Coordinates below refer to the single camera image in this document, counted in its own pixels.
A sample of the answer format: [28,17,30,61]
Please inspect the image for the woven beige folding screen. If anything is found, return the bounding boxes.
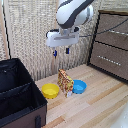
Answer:
[0,0,128,83]

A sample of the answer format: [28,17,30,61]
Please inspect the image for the blue plastic bowl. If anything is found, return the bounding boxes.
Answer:
[71,79,88,95]

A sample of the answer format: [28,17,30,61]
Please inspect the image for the yellow plastic bowl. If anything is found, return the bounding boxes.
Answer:
[41,83,61,100]

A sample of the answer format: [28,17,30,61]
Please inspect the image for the dark drawer cabinet frame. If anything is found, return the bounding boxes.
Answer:
[86,9,128,84]

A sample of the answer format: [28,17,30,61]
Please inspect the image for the black fabric storage box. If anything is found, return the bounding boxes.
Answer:
[0,57,49,128]

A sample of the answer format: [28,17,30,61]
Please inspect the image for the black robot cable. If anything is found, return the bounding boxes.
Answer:
[79,17,128,38]

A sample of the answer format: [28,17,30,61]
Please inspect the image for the yellow granola box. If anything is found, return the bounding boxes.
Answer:
[56,68,75,99]

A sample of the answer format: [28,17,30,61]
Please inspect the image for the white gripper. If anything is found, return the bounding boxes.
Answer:
[45,27,81,59]

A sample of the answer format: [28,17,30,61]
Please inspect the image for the brown fabric drawer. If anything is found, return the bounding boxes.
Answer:
[89,42,128,82]
[94,13,128,52]

